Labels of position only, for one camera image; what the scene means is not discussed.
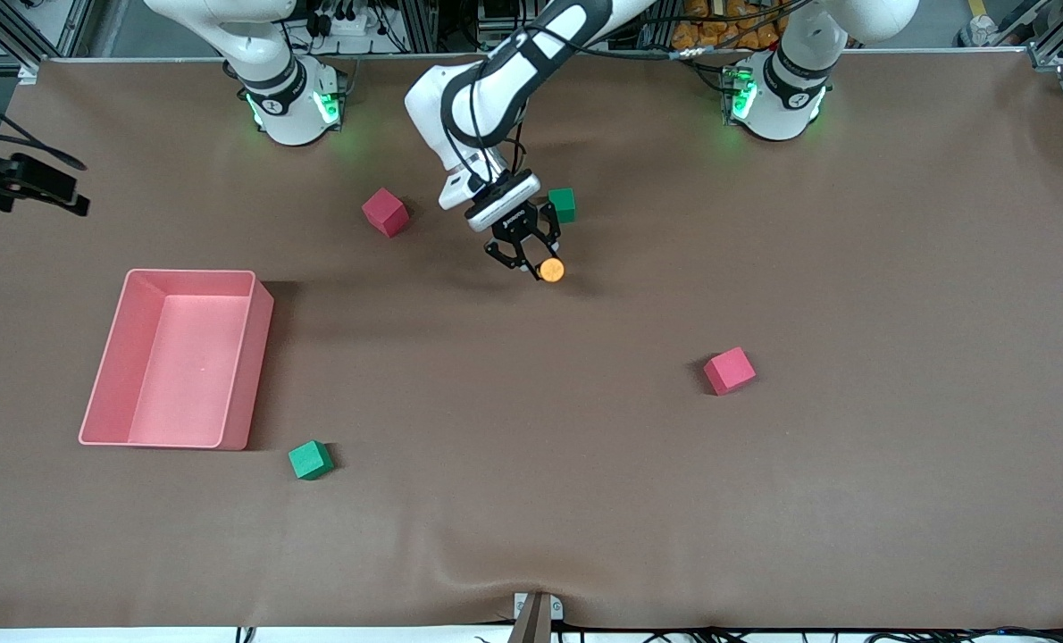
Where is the pink foam cube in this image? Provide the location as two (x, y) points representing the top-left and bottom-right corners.
(703, 347), (757, 397)
(361, 188), (410, 238)

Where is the brown table mat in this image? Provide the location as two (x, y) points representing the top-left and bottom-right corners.
(0, 52), (1063, 630)

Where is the pink plastic bin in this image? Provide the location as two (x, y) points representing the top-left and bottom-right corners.
(78, 269), (275, 451)

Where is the white power strip with plugs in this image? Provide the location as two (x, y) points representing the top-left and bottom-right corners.
(313, 0), (373, 37)

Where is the orange objects pile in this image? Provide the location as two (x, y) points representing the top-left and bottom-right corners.
(672, 0), (787, 51)

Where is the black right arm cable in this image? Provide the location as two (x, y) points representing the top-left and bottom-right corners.
(0, 82), (88, 171)

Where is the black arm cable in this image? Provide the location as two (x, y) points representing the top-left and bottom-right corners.
(442, 0), (814, 184)
(0, 82), (88, 171)

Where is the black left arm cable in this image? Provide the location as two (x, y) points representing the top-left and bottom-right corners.
(442, 0), (814, 184)

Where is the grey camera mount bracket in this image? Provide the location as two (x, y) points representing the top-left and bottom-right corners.
(512, 591), (565, 643)

